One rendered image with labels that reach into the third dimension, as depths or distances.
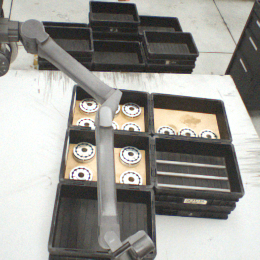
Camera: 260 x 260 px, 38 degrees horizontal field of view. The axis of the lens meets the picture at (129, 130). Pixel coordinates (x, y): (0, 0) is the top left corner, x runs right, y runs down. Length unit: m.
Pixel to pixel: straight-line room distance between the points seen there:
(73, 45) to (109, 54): 0.31
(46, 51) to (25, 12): 2.97
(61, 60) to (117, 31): 1.89
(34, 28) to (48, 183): 0.80
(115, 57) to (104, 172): 2.01
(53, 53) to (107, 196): 0.52
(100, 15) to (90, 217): 2.13
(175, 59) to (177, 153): 1.20
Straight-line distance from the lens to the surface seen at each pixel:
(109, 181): 1.15
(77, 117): 1.93
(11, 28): 1.37
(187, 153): 1.87
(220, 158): 1.92
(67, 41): 3.01
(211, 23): 4.57
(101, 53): 3.11
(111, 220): 1.12
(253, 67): 3.17
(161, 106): 2.04
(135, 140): 1.78
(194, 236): 1.79
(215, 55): 4.07
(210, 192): 1.65
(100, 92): 1.25
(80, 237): 1.56
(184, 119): 2.03
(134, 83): 2.37
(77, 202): 1.63
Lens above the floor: 2.23
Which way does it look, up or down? 48 degrees down
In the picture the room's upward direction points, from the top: 12 degrees clockwise
